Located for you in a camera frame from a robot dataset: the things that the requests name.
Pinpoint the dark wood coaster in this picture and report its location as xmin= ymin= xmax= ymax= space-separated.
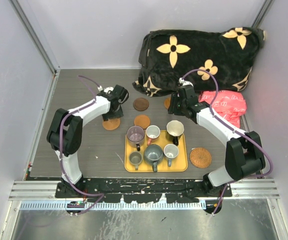
xmin=133 ymin=97 xmax=149 ymax=112

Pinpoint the light wood coaster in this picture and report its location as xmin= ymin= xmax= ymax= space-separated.
xmin=164 ymin=97 xmax=171 ymax=109

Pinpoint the large blue-grey mug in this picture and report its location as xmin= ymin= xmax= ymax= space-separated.
xmin=143 ymin=144 xmax=164 ymax=173

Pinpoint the yellow tray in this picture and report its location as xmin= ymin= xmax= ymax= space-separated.
xmin=124 ymin=130 xmax=188 ymax=173

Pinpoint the grey white mug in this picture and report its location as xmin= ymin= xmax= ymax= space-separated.
xmin=163 ymin=144 xmax=179 ymax=167

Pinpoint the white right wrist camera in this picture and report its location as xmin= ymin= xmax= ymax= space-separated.
xmin=179 ymin=77 xmax=194 ymax=87

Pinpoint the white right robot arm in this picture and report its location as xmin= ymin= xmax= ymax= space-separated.
xmin=168 ymin=85 xmax=266 ymax=197

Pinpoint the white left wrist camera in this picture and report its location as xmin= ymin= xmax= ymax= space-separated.
xmin=97 ymin=85 xmax=114 ymax=96

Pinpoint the black cream mug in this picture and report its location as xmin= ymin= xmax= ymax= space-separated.
xmin=166 ymin=120 xmax=185 ymax=146

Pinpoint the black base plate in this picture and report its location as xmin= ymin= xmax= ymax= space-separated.
xmin=55 ymin=178 xmax=224 ymax=204

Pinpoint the pink white mug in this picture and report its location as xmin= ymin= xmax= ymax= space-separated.
xmin=146 ymin=125 xmax=161 ymax=146

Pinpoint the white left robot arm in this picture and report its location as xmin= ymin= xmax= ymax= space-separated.
xmin=46 ymin=85 xmax=129 ymax=199

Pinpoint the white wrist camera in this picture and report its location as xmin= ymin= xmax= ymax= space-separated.
xmin=179 ymin=77 xmax=194 ymax=87
xmin=97 ymin=85 xmax=114 ymax=96

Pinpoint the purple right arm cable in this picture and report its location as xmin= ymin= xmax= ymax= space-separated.
xmin=179 ymin=68 xmax=274 ymax=217

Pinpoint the pink plastic bag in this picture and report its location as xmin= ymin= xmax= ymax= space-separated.
xmin=212 ymin=90 xmax=247 ymax=128

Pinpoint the orange wood coaster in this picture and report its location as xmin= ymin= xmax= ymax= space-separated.
xmin=134 ymin=114 xmax=151 ymax=129

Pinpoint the rattan coaster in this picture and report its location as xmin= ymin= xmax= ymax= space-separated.
xmin=190 ymin=147 xmax=212 ymax=169
xmin=102 ymin=118 xmax=121 ymax=131

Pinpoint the black floral pillow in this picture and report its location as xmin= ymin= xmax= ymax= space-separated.
xmin=132 ymin=27 xmax=266 ymax=97

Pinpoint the purple glass mug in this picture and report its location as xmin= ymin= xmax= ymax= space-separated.
xmin=126 ymin=125 xmax=145 ymax=151

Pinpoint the small grey-green mug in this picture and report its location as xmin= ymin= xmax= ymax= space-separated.
xmin=129 ymin=151 xmax=143 ymax=171

